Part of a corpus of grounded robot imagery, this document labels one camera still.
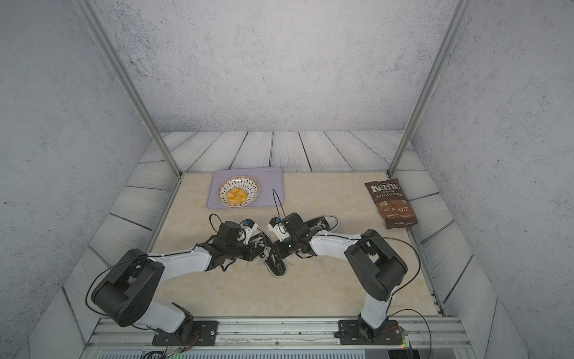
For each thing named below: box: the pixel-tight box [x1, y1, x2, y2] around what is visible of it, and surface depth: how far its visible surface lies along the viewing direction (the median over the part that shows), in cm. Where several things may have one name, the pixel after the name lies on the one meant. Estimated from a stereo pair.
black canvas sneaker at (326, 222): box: [303, 215, 339, 232], surface depth 98 cm
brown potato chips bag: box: [364, 178, 418, 230], surface depth 107 cm
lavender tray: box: [207, 167, 285, 210], surface depth 118 cm
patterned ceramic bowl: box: [217, 175, 261, 208], surface depth 113 cm
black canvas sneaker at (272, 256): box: [258, 228, 287, 278], surface depth 88 cm
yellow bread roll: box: [225, 187, 248, 205], surface depth 109 cm
